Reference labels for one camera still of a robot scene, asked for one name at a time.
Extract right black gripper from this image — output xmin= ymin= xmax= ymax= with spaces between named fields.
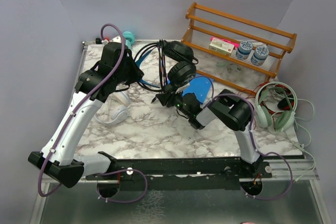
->
xmin=156 ymin=86 xmax=192 ymax=118

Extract black headphone cable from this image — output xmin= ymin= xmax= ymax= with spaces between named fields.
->
xmin=151 ymin=39 xmax=174 ymax=104

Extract black blue headphones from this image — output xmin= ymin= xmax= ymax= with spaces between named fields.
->
xmin=134 ymin=39 xmax=198 ymax=93

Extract teal cat-ear headphones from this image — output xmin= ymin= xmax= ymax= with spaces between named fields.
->
xmin=122 ymin=31 xmax=135 ymax=48

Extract white over-ear headphones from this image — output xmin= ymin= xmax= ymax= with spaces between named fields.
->
xmin=94 ymin=91 xmax=131 ymax=126

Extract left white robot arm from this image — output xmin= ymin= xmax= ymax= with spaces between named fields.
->
xmin=28 ymin=42 xmax=143 ymax=188

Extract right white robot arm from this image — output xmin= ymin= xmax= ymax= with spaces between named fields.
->
xmin=155 ymin=89 xmax=261 ymax=177

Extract red black headphones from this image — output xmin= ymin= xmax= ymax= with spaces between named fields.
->
xmin=259 ymin=83 xmax=298 ymax=111

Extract green headphones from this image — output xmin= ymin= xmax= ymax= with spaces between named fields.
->
xmin=255 ymin=81 xmax=316 ymax=146

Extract blue notebook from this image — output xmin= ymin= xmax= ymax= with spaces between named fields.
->
xmin=182 ymin=74 xmax=215 ymax=104

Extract red black connector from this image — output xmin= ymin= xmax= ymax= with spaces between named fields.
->
xmin=95 ymin=38 xmax=102 ymax=45

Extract tape roll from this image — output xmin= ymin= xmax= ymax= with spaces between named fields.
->
xmin=226 ymin=63 xmax=243 ymax=75

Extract white green box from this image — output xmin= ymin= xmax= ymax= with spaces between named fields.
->
xmin=209 ymin=38 xmax=234 ymax=57

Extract wooden shelf rack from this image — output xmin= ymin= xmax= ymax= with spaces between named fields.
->
xmin=181 ymin=3 xmax=297 ymax=93

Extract left blue-lid jar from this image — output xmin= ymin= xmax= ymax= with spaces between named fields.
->
xmin=236 ymin=40 xmax=253 ymax=60

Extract blue-lid jar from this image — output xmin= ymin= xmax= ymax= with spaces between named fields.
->
xmin=251 ymin=46 xmax=269 ymax=66
xmin=236 ymin=40 xmax=253 ymax=60

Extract right blue-lid jar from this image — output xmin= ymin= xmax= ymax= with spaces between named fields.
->
xmin=251 ymin=46 xmax=269 ymax=66

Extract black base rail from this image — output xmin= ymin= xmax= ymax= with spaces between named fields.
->
xmin=86 ymin=157 xmax=272 ymax=190

